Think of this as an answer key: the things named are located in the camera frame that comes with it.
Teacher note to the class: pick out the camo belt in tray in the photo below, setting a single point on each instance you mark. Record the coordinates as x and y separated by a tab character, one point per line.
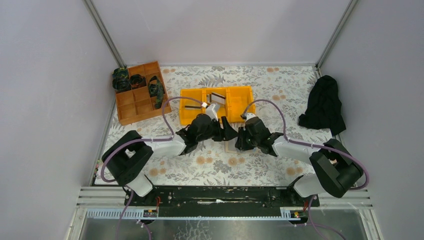
156	89

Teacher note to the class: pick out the yellow three-compartment bin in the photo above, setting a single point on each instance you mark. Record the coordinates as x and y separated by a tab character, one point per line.
232	102

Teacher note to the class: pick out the card in bin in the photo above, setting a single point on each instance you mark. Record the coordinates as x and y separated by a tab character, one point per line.
215	98
192	107

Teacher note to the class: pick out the rolled camo belt outside tray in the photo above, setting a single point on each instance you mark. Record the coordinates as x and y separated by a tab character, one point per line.
120	80

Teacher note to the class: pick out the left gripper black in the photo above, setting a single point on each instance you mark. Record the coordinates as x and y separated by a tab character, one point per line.
220	129

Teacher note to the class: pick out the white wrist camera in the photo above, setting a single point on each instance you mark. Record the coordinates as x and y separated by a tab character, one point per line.
211	110
247	116

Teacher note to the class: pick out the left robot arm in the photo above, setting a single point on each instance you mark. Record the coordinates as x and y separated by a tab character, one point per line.
124	161

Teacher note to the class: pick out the card in left bin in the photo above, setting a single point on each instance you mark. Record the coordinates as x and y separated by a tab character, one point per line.
192	107

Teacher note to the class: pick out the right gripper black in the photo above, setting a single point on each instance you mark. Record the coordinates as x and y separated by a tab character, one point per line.
247	136

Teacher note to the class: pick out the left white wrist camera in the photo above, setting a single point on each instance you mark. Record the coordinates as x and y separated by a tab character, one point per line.
211	110

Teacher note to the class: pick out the card in middle bin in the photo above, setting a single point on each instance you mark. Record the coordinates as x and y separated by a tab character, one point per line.
215	98

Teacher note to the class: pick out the orange compartment tray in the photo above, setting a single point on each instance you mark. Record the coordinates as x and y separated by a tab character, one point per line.
138	104

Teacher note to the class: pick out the aluminium frame rails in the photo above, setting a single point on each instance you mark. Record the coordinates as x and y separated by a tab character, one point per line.
110	196

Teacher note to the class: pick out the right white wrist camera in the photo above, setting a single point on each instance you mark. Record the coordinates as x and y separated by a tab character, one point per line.
247	116

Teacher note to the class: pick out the black cloth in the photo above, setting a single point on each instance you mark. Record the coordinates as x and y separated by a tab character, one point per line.
324	108

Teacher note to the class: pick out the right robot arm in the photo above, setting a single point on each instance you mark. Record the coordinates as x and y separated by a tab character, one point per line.
335	171

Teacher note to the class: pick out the rolled belt in tray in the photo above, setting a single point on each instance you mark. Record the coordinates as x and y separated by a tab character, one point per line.
137	81

